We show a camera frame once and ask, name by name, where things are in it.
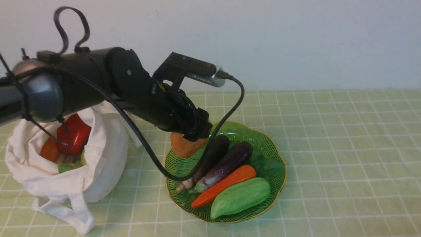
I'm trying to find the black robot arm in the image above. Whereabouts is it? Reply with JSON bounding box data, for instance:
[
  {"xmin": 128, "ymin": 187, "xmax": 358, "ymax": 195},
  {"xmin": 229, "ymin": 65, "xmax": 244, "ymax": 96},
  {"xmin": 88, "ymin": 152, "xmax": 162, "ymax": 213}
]
[{"xmin": 12, "ymin": 47, "xmax": 212, "ymax": 141}]

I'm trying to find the brown potato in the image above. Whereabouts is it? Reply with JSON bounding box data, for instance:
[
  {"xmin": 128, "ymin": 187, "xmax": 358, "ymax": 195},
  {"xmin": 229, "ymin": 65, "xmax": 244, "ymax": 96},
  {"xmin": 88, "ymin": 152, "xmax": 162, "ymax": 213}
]
[{"xmin": 170, "ymin": 133, "xmax": 208, "ymax": 158}]

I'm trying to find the light green ridged gourd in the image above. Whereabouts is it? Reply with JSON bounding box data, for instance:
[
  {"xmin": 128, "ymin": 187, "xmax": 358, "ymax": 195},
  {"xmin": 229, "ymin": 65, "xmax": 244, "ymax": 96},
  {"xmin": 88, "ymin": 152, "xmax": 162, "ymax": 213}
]
[{"xmin": 210, "ymin": 177, "xmax": 271, "ymax": 220}]

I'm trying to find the green leafy vegetable in bag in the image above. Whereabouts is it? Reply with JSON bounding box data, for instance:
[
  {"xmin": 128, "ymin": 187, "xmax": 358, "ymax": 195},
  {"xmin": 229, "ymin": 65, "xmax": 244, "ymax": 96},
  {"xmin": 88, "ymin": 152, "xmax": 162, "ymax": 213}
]
[{"xmin": 58, "ymin": 161, "xmax": 86, "ymax": 174}]

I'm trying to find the red bell pepper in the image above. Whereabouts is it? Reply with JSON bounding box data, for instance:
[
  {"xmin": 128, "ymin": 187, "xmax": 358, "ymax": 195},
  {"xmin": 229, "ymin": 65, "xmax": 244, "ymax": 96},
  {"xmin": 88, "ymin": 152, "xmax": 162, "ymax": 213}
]
[{"xmin": 57, "ymin": 114, "xmax": 91, "ymax": 156}]

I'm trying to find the orange carrot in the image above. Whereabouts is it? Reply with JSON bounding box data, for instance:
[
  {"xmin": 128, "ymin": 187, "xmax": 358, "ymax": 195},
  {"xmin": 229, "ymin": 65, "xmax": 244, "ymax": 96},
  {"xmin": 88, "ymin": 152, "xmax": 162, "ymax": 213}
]
[{"xmin": 191, "ymin": 165, "xmax": 257, "ymax": 209}]

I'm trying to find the black cable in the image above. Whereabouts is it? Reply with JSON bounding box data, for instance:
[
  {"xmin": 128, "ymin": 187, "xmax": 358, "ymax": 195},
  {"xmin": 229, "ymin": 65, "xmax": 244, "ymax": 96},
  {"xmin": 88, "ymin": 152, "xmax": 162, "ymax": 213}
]
[{"xmin": 0, "ymin": 69, "xmax": 245, "ymax": 182}]

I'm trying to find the checkered green tablecloth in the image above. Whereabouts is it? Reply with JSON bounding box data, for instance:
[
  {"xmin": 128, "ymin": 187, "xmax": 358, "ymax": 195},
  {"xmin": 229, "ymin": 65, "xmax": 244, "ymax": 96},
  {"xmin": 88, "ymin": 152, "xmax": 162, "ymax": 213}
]
[{"xmin": 0, "ymin": 90, "xmax": 421, "ymax": 237}]

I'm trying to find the green ribbed glass plate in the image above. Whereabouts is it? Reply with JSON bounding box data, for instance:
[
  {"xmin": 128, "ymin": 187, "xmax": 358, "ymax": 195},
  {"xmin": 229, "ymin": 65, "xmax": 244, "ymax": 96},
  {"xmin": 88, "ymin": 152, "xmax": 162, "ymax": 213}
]
[{"xmin": 165, "ymin": 122, "xmax": 287, "ymax": 224}]

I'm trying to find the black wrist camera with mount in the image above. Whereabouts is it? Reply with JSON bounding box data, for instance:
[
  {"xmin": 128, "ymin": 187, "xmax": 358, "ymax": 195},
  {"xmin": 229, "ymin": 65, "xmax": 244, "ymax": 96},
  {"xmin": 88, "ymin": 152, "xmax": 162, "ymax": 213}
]
[{"xmin": 152, "ymin": 52, "xmax": 233, "ymax": 92}]

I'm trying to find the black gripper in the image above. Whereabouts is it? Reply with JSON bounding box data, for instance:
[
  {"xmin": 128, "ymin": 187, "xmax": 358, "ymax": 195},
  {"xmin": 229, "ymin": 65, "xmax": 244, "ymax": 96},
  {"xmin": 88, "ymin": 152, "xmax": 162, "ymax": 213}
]
[{"xmin": 115, "ymin": 81, "xmax": 212, "ymax": 142}]

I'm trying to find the dark purple eggplant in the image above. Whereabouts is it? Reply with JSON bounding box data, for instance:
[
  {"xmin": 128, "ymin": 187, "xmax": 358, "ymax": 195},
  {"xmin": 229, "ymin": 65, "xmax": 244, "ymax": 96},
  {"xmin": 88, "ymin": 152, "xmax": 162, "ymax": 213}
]
[
  {"xmin": 191, "ymin": 141, "xmax": 253, "ymax": 193},
  {"xmin": 176, "ymin": 134, "xmax": 230, "ymax": 193}
]

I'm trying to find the left dark purple eggplant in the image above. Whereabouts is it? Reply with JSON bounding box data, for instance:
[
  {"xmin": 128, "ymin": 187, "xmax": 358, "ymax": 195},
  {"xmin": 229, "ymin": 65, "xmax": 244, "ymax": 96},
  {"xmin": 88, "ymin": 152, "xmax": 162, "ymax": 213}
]
[{"xmin": 176, "ymin": 134, "xmax": 230, "ymax": 193}]

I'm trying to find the green leaf on plate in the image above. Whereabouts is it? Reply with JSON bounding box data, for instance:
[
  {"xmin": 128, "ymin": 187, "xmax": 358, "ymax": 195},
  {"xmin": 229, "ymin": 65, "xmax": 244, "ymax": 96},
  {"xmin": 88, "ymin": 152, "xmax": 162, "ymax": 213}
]
[{"xmin": 250, "ymin": 153, "xmax": 285, "ymax": 178}]

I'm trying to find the right dark purple eggplant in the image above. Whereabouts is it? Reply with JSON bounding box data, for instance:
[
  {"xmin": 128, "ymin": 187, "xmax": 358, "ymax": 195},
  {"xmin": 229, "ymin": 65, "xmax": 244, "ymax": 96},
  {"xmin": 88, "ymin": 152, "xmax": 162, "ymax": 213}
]
[{"xmin": 191, "ymin": 141, "xmax": 253, "ymax": 193}]

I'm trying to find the orange vegetable in bag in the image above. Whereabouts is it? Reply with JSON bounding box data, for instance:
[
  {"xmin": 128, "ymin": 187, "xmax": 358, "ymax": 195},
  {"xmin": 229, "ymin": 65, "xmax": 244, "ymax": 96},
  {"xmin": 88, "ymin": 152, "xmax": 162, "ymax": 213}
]
[{"xmin": 39, "ymin": 138, "xmax": 61, "ymax": 163}]

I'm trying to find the white cloth tote bag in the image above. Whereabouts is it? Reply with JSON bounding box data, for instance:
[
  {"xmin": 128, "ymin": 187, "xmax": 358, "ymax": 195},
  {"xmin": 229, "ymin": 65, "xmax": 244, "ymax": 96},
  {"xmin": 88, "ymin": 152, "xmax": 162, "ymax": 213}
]
[{"xmin": 5, "ymin": 101, "xmax": 133, "ymax": 235}]

